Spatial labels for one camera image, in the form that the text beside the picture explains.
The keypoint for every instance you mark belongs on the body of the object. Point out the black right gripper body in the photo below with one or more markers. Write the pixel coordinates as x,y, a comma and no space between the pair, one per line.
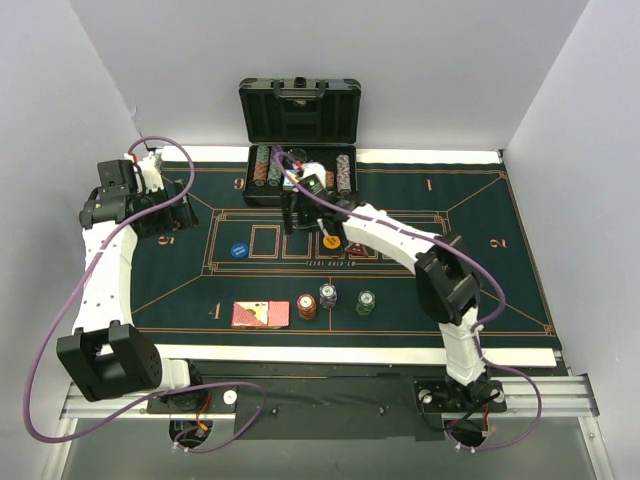
293,214

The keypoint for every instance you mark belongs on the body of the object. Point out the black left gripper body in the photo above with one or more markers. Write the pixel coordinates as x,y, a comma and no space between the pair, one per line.
167,215

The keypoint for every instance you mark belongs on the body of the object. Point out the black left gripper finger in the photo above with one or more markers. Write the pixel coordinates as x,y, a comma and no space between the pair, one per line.
188,215
177,189

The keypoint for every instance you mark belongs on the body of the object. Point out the orange big blind button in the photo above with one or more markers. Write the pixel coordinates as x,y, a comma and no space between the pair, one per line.
331,242

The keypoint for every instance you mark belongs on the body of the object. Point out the blue small blind button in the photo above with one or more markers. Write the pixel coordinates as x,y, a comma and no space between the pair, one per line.
239,250

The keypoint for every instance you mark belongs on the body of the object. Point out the blue poker chip stack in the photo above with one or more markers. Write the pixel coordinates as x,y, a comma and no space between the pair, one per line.
328,296

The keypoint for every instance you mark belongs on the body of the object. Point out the red poker chip stack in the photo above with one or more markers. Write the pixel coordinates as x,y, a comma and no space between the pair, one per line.
306,306

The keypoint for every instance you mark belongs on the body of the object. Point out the red triangular dealer button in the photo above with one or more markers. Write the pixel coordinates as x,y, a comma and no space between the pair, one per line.
356,250

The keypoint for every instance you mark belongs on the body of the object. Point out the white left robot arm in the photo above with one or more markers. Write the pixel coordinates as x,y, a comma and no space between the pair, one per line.
105,355

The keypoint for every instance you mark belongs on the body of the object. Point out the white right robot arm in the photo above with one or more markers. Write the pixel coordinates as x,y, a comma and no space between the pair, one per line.
447,286

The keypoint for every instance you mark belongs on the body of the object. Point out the blue card box in case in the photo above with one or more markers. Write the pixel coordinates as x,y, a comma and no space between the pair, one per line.
290,180

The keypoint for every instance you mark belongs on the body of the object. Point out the orange chips in case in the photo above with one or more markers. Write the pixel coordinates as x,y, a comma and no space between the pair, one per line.
330,180

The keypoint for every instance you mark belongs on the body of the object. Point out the black round button in case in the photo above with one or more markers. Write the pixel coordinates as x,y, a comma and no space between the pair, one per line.
296,155

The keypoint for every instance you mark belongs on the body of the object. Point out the purple green chips in case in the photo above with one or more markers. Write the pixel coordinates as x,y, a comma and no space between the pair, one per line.
274,175

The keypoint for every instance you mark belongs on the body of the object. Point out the lilac chips in case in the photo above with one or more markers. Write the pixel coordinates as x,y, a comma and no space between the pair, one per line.
343,178

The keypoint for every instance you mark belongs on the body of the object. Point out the green red chips in case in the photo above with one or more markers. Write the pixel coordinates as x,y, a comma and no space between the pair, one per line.
261,166

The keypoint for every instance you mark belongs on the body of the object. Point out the green poker table mat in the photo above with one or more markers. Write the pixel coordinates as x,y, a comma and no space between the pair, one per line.
184,285

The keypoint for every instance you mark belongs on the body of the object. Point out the black poker chip case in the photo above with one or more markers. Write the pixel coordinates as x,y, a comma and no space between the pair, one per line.
318,115

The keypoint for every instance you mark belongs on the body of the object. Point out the red playing card deck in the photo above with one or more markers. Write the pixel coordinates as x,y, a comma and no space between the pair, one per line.
260,315

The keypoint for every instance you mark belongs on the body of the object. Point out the green poker chip stack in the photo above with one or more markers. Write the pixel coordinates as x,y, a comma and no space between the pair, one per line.
365,303

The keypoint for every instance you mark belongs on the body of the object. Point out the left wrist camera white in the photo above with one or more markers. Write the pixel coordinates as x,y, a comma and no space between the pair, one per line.
148,173

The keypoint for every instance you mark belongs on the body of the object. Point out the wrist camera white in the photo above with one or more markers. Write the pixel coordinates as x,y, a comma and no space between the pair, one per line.
148,173
314,177

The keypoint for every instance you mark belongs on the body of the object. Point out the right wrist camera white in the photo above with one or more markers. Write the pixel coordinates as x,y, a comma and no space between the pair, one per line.
314,177

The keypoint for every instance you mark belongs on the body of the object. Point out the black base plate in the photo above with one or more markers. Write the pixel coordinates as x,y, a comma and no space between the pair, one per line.
294,401

